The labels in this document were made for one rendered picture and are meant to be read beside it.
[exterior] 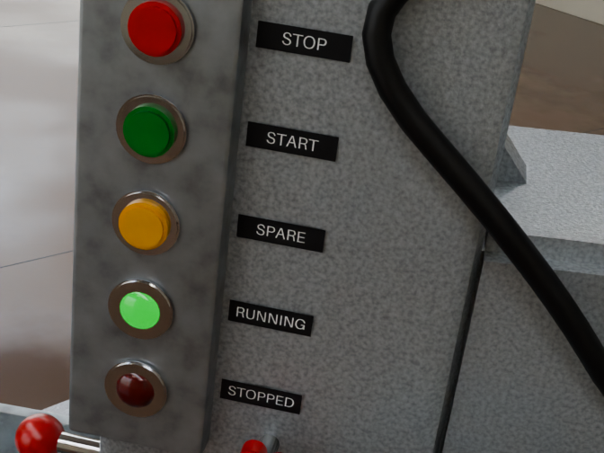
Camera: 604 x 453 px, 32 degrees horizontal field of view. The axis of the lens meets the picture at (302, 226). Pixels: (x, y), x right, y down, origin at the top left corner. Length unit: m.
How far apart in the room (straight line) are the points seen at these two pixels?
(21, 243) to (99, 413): 2.93
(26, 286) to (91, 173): 2.74
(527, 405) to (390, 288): 0.10
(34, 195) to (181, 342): 3.32
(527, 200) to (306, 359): 0.15
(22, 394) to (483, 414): 2.28
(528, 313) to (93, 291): 0.23
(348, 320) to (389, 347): 0.03
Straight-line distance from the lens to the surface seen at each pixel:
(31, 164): 4.13
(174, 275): 0.55
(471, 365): 0.57
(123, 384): 0.58
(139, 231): 0.53
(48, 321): 3.10
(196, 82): 0.50
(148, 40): 0.50
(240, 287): 0.56
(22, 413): 0.87
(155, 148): 0.51
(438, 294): 0.54
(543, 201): 0.60
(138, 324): 0.56
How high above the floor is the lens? 1.61
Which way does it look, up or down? 25 degrees down
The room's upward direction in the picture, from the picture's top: 7 degrees clockwise
